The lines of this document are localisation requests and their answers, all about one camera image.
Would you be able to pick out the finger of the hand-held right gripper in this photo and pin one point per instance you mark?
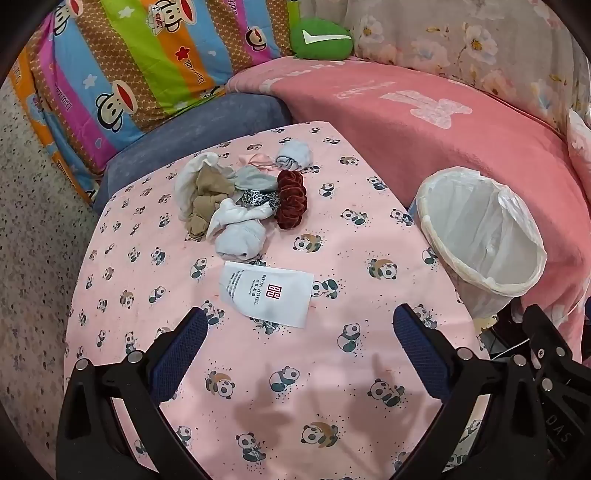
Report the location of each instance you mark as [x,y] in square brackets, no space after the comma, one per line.
[549,332]

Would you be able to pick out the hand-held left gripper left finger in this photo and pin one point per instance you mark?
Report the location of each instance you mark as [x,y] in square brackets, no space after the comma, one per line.
[184,350]

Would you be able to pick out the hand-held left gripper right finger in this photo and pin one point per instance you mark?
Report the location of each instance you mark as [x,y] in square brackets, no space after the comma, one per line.
[420,350]

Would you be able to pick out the white paper sachet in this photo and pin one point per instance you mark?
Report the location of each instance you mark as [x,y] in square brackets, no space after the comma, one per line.
[263,290]

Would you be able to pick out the white lined trash bin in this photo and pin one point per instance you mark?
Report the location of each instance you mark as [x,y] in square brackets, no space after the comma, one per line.
[471,230]

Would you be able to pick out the leopard print scrunchie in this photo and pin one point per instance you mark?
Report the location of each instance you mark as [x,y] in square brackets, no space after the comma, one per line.
[256,198]

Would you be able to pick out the pink satin bow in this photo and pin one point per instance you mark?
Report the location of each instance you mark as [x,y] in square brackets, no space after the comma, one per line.
[258,160]

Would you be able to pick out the pale blue sock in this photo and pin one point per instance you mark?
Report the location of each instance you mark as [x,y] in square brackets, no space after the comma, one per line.
[295,152]

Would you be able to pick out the pink panda print cloth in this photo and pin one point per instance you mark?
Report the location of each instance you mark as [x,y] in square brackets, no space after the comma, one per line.
[286,350]

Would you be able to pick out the white sock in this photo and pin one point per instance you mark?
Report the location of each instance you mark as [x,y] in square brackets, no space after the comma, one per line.
[240,235]

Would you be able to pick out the beige stocking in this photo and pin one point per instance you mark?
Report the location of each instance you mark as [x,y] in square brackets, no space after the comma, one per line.
[207,194]

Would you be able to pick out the white gauze cloth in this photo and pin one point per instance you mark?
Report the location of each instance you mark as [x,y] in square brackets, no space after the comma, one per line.
[189,180]

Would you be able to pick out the dark red velvet scrunchie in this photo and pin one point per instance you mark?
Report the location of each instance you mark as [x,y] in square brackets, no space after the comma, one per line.
[291,198]

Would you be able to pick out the grey velvet pouch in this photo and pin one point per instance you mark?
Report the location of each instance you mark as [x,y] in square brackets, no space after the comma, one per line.
[256,177]

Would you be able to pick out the pink printed pillow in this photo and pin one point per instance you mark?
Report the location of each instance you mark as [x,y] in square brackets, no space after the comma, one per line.
[581,138]

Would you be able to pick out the pink blanket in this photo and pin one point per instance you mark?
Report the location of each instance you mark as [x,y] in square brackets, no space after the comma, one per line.
[392,138]

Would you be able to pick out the blue-grey sofa cushion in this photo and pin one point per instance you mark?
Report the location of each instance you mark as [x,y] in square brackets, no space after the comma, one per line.
[184,134]

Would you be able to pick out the colourful monkey print quilt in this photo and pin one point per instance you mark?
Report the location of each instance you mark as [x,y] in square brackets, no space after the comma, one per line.
[138,60]

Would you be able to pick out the grey floral blanket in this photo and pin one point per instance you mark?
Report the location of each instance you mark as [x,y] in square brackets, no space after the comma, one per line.
[461,37]

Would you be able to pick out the green cushion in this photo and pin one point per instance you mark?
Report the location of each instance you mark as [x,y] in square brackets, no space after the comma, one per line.
[318,39]

